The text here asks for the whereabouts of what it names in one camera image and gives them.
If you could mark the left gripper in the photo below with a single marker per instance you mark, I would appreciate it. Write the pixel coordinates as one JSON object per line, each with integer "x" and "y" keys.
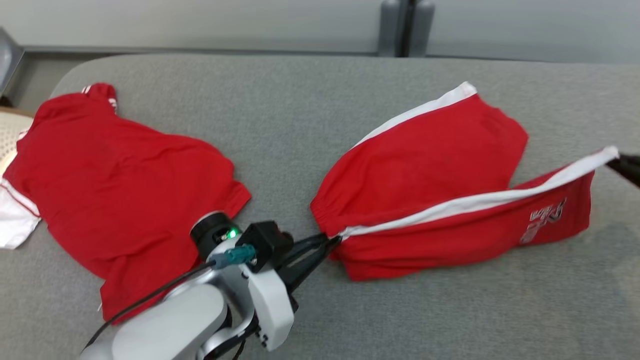
{"x": 270, "y": 305}

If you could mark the red shorts with white stripes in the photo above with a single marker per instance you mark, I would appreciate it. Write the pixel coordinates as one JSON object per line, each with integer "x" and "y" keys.
{"x": 425, "y": 165}

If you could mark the white perforated laundry basket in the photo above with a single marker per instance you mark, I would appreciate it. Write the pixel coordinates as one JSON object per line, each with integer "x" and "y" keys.
{"x": 10, "y": 135}

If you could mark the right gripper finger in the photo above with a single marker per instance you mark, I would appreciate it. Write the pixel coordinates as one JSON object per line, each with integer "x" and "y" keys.
{"x": 632, "y": 161}
{"x": 630, "y": 175}

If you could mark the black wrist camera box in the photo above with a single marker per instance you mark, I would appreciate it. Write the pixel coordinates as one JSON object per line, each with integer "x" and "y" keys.
{"x": 265, "y": 240}

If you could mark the grey cylindrical post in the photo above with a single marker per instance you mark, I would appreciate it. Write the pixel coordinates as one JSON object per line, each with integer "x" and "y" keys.
{"x": 392, "y": 30}
{"x": 422, "y": 30}

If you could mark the grey angled panel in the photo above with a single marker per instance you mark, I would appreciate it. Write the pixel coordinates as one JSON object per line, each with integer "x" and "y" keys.
{"x": 7, "y": 60}

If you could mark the red jersey with white sleeves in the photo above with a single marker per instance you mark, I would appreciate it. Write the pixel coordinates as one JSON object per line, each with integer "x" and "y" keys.
{"x": 125, "y": 185}

